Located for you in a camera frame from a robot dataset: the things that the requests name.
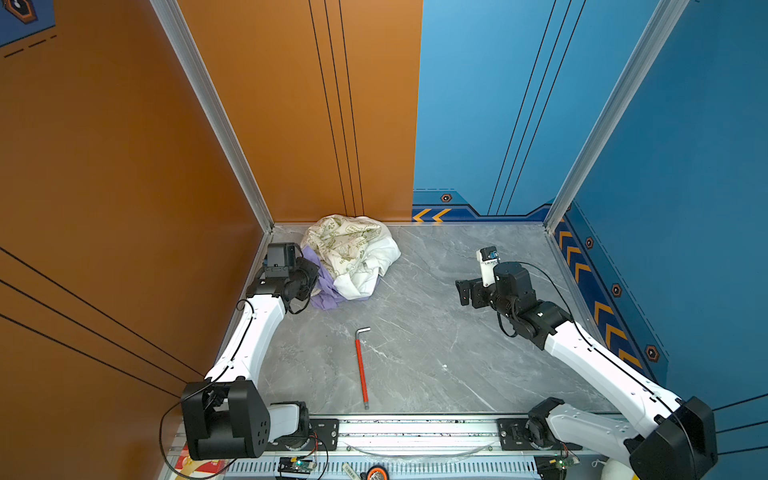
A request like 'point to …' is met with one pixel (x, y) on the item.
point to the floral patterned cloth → (340, 241)
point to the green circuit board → (296, 465)
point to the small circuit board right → (563, 463)
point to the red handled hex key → (361, 364)
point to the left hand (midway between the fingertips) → (320, 265)
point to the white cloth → (382, 252)
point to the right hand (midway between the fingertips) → (469, 279)
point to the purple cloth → (328, 296)
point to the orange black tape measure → (377, 472)
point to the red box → (187, 467)
